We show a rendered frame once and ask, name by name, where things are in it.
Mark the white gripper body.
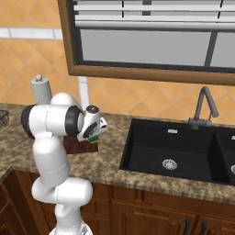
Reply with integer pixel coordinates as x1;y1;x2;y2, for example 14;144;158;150
95;117;109;136

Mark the green and yellow sponge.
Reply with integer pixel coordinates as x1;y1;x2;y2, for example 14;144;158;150
87;134;100;144

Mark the dark brown cutting board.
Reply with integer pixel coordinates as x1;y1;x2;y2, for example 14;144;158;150
62;134;99;155

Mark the grey paper towel roll holder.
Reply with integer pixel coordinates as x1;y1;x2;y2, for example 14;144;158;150
30;73;52;106

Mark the black double kitchen sink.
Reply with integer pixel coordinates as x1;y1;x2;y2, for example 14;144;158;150
118;117;235;186

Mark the brown wooden cupboard door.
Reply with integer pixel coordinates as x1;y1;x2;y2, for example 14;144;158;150
119;200;197;235
80;183;114;235
196;212;235;235

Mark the wooden framed window with blinds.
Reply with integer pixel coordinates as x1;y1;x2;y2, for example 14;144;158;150
57;0;235;87

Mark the grey sink tap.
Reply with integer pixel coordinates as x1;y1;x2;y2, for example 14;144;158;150
187;85;220;130

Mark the brown wooden corner cupboard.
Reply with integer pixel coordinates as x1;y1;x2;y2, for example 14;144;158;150
0;170;42;235

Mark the black wire basket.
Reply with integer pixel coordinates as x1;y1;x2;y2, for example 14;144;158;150
0;109;10;129

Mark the black cupboard handle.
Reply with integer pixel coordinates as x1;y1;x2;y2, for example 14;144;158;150
182;218;192;235
199;221;208;235

